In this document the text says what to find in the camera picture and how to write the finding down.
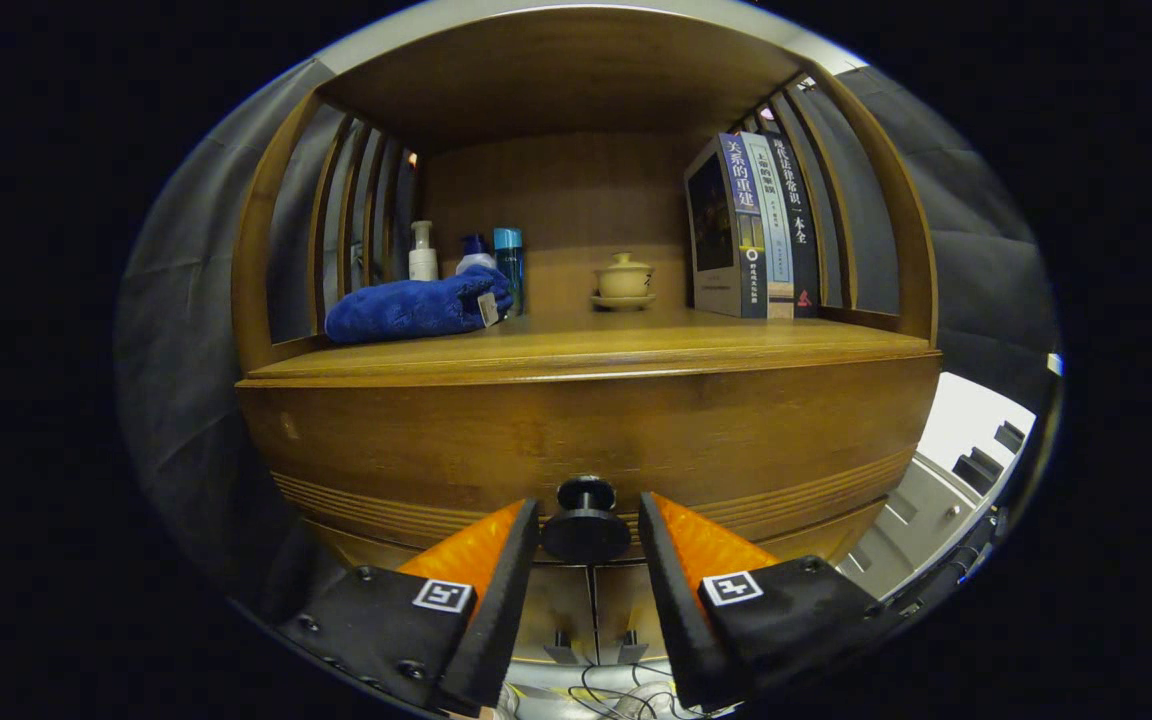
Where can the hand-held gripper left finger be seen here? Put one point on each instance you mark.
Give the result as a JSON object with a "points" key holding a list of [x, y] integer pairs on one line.
{"points": [[511, 590]]}

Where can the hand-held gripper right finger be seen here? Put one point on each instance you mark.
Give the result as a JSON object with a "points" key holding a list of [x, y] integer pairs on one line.
{"points": [[671, 600]]}

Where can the wooden drawer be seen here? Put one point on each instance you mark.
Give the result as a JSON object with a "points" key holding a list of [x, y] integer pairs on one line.
{"points": [[586, 430]]}

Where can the wooden cabinet door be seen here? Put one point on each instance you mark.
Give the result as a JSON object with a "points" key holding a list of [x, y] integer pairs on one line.
{"points": [[626, 610], [561, 610]]}

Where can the wooden countertop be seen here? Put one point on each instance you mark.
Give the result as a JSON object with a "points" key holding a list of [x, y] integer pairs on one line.
{"points": [[636, 345]]}

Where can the wooden cabinet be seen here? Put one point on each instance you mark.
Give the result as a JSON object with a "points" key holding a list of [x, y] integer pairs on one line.
{"points": [[556, 80]]}

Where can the blue folded towel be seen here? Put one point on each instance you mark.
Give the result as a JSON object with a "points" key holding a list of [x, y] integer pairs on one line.
{"points": [[406, 310]]}

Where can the tan saucer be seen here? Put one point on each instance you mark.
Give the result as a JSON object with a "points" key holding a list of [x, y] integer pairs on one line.
{"points": [[623, 302]]}

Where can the teal bottle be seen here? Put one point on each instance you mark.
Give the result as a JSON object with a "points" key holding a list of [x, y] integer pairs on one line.
{"points": [[509, 265]]}

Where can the tan lidded tea cup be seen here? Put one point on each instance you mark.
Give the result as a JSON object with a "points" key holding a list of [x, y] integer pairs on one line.
{"points": [[624, 278]]}

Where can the white bottle with blue cap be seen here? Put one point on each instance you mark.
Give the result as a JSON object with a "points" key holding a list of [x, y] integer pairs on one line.
{"points": [[476, 262]]}

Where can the white pump bottle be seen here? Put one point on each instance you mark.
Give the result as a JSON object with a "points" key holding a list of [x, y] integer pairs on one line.
{"points": [[423, 262]]}

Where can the blue spine book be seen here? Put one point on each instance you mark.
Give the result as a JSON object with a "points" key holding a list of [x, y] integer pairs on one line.
{"points": [[726, 230]]}

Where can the black spine book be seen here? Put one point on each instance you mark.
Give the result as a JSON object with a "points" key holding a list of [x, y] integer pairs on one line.
{"points": [[801, 240]]}

